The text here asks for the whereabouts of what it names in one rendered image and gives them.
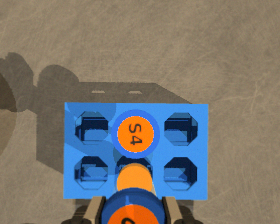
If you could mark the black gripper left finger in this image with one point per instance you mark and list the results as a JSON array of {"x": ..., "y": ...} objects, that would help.
[{"x": 88, "y": 214}]

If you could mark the blue tube rack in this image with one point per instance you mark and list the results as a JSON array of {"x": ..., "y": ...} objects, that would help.
[{"x": 96, "y": 165}]

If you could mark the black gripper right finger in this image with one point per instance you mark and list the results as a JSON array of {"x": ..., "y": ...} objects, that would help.
[{"x": 177, "y": 214}]

